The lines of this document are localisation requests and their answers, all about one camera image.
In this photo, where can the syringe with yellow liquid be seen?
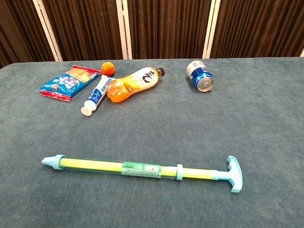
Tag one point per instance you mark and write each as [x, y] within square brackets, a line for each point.
[140, 169]

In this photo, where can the blue-grey felt table cover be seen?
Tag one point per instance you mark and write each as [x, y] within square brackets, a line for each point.
[152, 130]

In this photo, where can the orange drink bottle black cap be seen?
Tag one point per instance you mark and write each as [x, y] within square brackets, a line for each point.
[137, 80]

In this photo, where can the white and blue toothpaste tube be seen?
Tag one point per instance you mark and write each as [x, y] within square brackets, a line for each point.
[98, 93]

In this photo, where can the blue and white drink can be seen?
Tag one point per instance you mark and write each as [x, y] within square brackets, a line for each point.
[199, 73]

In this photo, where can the small orange ball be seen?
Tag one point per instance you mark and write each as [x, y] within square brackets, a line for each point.
[108, 69]

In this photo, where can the brown pleated curtain panel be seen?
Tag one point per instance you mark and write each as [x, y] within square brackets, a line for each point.
[85, 28]
[259, 28]
[168, 28]
[16, 31]

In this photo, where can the blue and red snack bag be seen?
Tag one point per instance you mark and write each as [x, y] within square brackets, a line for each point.
[69, 83]

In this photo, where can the white screen frame post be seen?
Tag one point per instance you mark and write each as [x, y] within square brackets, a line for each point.
[211, 31]
[47, 31]
[302, 53]
[124, 31]

